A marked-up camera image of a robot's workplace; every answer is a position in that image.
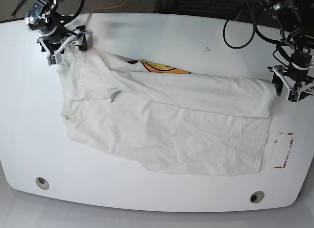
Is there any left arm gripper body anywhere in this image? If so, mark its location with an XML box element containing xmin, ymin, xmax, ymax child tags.
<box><xmin>269</xmin><ymin>2</ymin><xmax>314</xmax><ymax>91</ymax></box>

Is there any table cable grommet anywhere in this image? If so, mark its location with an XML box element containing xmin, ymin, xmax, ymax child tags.
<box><xmin>36</xmin><ymin>177</ymin><xmax>50</xmax><ymax>190</ymax></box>
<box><xmin>249</xmin><ymin>191</ymin><xmax>265</xmax><ymax>204</ymax></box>

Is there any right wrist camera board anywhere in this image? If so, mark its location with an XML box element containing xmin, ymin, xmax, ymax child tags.
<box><xmin>47</xmin><ymin>56</ymin><xmax>57</xmax><ymax>66</ymax></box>

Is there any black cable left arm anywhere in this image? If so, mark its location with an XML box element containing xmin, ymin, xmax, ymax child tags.
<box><xmin>222</xmin><ymin>0</ymin><xmax>295</xmax><ymax>57</ymax></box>

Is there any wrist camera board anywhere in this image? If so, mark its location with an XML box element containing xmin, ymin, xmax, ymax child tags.
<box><xmin>287</xmin><ymin>89</ymin><xmax>301</xmax><ymax>103</ymax></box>
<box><xmin>47</xmin><ymin>56</ymin><xmax>57</xmax><ymax>66</ymax></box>

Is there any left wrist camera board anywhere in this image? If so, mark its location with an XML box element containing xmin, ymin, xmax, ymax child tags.
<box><xmin>287</xmin><ymin>89</ymin><xmax>301</xmax><ymax>103</ymax></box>

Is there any red tape rectangle marking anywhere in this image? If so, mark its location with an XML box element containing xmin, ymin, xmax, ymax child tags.
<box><xmin>271</xmin><ymin>132</ymin><xmax>294</xmax><ymax>169</ymax></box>

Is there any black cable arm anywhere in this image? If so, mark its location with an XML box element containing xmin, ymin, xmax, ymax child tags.
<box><xmin>222</xmin><ymin>0</ymin><xmax>295</xmax><ymax>57</ymax></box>
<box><xmin>53</xmin><ymin>0</ymin><xmax>86</xmax><ymax>29</ymax></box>

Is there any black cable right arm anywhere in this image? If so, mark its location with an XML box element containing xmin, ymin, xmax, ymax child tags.
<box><xmin>53</xmin><ymin>0</ymin><xmax>86</xmax><ymax>29</ymax></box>

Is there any white printed t-shirt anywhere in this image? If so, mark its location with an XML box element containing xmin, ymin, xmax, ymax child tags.
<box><xmin>57</xmin><ymin>48</ymin><xmax>276</xmax><ymax>176</ymax></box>

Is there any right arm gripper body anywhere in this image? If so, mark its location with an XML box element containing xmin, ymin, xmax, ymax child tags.
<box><xmin>25</xmin><ymin>0</ymin><xmax>86</xmax><ymax>58</ymax></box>

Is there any yellow floor cable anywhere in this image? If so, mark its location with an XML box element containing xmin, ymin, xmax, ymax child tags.
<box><xmin>91</xmin><ymin>0</ymin><xmax>131</xmax><ymax>14</ymax></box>

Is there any left table cable grommet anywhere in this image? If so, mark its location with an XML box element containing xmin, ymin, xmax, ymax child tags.
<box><xmin>36</xmin><ymin>177</ymin><xmax>50</xmax><ymax>190</ymax></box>

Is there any right table cable grommet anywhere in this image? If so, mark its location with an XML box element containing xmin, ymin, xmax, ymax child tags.
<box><xmin>249</xmin><ymin>191</ymin><xmax>265</xmax><ymax>204</ymax></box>

